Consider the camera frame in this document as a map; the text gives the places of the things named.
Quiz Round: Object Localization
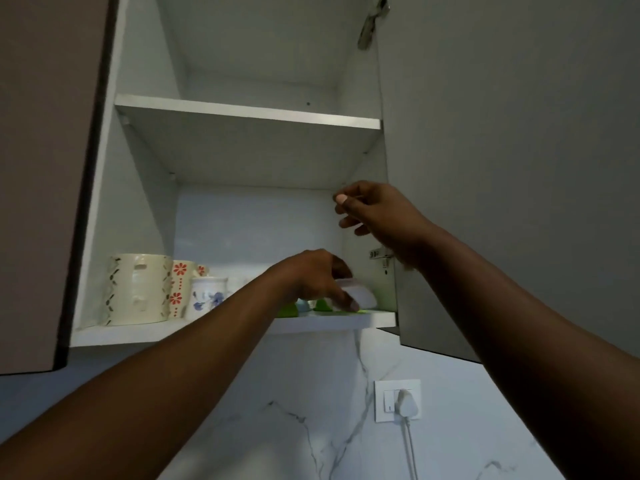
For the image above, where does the person's left hand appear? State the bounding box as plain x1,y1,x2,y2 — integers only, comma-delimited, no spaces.
270,249,361,313

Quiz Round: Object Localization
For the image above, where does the person's right hand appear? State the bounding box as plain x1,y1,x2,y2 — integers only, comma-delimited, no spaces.
333,181,437,271

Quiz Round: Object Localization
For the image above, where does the white plastic container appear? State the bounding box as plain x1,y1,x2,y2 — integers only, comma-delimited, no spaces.
334,278,379,311

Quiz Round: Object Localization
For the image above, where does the person's left forearm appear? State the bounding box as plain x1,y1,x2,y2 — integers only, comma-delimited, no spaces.
0,269,301,480

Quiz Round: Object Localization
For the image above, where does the person's right forearm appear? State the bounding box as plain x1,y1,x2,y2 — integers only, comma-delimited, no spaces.
405,226,640,480

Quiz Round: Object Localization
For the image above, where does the green plastic tray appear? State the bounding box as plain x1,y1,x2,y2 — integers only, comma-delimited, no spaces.
276,290,396,318

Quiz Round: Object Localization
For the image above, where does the metal cabinet hinge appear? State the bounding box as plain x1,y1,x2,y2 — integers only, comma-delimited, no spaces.
369,248,396,271
357,0,391,50

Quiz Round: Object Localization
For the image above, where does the white cabinet shelf board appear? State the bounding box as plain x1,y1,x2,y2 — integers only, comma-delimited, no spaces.
114,93,383,189

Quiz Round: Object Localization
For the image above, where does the white power plug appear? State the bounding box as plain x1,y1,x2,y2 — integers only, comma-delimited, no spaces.
395,389,416,420

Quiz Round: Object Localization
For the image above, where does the small blue flower mug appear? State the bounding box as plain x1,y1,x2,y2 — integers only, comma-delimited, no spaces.
184,277,230,321

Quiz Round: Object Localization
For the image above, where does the red flower print mug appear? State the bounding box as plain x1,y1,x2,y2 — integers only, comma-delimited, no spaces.
168,260,211,320

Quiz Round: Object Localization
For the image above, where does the grey open cabinet door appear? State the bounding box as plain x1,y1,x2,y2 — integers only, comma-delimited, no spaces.
376,0,640,365

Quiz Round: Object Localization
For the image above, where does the large cream patterned mug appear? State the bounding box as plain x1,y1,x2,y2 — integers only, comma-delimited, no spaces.
101,253,174,327

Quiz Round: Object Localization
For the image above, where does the brown closed cabinet door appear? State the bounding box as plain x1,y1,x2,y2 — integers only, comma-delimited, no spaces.
0,0,121,376

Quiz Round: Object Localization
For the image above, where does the white wall socket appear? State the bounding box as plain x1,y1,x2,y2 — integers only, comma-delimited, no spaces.
374,379,422,424

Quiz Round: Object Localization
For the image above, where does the white wall cabinet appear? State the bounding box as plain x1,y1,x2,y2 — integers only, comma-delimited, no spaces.
69,0,401,348

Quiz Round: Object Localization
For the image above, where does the white power cable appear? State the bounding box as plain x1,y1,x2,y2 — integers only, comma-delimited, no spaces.
404,417,420,480

